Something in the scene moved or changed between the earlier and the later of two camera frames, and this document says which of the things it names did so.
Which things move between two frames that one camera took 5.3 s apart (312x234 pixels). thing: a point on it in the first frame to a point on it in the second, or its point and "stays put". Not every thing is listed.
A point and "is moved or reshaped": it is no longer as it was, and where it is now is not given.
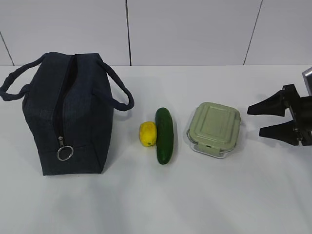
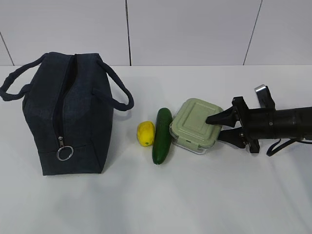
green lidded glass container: [213, 129] is moved or reshaped
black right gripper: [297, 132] to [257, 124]
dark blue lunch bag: [68, 102] stays put
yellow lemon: [148, 133] stays put
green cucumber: [164, 135] is moved or reshaped
